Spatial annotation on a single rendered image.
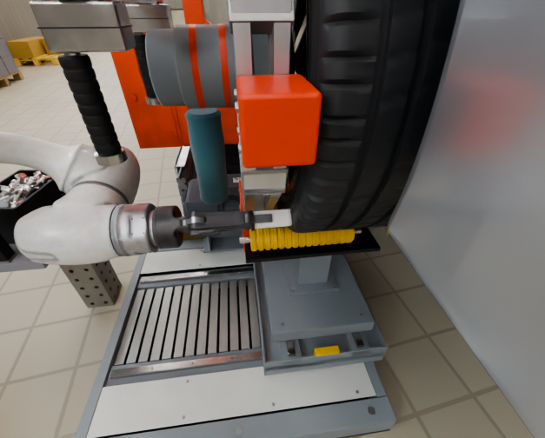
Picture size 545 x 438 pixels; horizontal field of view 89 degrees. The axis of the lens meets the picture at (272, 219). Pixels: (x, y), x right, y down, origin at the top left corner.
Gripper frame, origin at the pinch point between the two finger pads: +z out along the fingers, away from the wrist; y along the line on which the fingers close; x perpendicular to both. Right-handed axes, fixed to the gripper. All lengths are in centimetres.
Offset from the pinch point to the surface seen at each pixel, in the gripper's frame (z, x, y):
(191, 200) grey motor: -23, 15, -48
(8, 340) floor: -92, -28, -62
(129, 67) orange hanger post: -38, 56, -35
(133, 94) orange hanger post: -38, 50, -39
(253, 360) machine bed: -6, -38, -41
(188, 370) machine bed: -25, -39, -42
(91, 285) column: -63, -12, -60
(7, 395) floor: -81, -42, -48
